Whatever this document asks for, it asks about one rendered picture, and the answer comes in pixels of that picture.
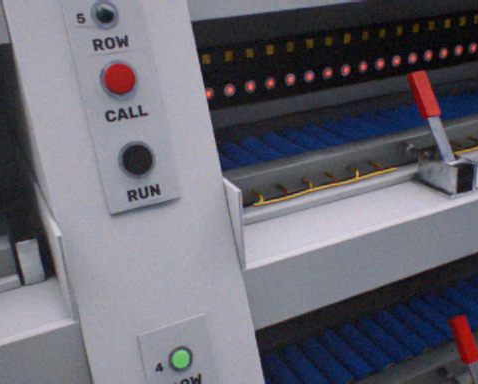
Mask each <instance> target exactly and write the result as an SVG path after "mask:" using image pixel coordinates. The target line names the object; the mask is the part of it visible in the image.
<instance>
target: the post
mask: <svg viewBox="0 0 478 384"><path fill-rule="evenodd" d="M139 1H140V5H141V9H142V15H143V19H144V22H145V30H146V34H147V37H148V45H149V48H150V51H151V58H152V62H153V66H154V69H155V77H156V81H157V84H158V91H159V94H160V98H161V105H162V109H163V113H164V116H165V123H166V127H167V130H168V138H169V141H170V145H171V152H172V156H173V159H174V166H175V170H176V174H177V177H178V185H179V188H180V192H181V198H178V199H171V200H168V201H165V202H158V203H155V204H152V205H145V206H142V207H139V208H136V209H130V210H126V211H123V212H117V213H114V214H109V208H108V205H107V201H106V195H105V191H104V188H103V184H102V178H101V174H100V171H99V164H98V161H97V157H96V150H95V147H94V144H93V140H92V133H91V130H90V127H89V120H88V117H87V114H86V107H85V104H84V100H83V94H82V90H81V87H80V84H79V77H78V73H77V70H76V63H75V60H74V56H73V50H72V46H71V43H70V39H69V33H68V29H67V26H66V19H65V16H64V12H63V5H62V2H61V0H2V2H3V5H4V13H5V16H6V20H7V28H8V31H9V35H10V41H11V42H10V44H4V45H0V82H1V85H2V88H3V91H4V98H5V101H6V104H7V110H8V113H9V117H10V123H11V127H12V130H13V133H14V136H17V139H18V140H19V143H20V146H21V147H22V149H23V153H24V154H25V156H26V157H27V160H28V163H29V164H30V167H31V169H32V170H33V174H34V176H35V177H36V179H37V182H38V184H39V186H40V189H41V190H42V192H43V195H44V197H45V199H46V202H47V204H48V205H49V207H50V210H51V212H52V214H53V217H54V218H55V220H56V224H57V225H58V227H59V228H60V232H61V234H62V235H63V242H64V246H65V250H66V258H67V261H68V265H69V273H70V277H71V281H72V284H73V291H74V295H75V299H76V307H77V310H78V314H79V322H80V326H81V330H82V337H83V340H84V344H85V348H86V356H87V360H88V363H89V371H90V375H91V379H92V384H148V380H147V376H146V373H145V366H144V363H143V360H142V353H141V350H140V346H139V343H138V334H140V333H145V332H148V331H150V330H155V329H157V328H159V327H164V326H166V325H168V324H171V323H175V322H178V321H180V320H184V319H187V318H190V317H194V316H197V315H199V314H201V313H206V314H207V321H208V325H209V328H210V336H211V339H212V343H213V346H214V353H215V357H216V361H217V368H218V372H219V375H220V382H221V384H265V382H264V379H263V372H262V368H261V364H260V356H259V353H258V349H257V345H256V338H255V334H254V330H253V323H252V319H251V315H250V307H249V304H248V300H247V293H246V289H245V285H244V281H243V274H242V271H241V267H240V259H239V255H238V251H237V244H236V241H235V237H234V233H233V225H232V222H231V218H230V210H229V207H228V203H227V195H226V192H225V188H224V180H223V176H222V173H221V169H220V162H219V158H218V154H217V146H216V143H215V140H214V132H213V128H212V124H211V120H210V113H209V109H208V106H207V98H206V94H205V91H204V83H203V79H202V75H201V68H200V64H199V61H198V57H197V49H196V45H195V41H194V35H193V31H192V27H191V19H190V15H189V12H188V5H187V1H186V0H139Z"/></svg>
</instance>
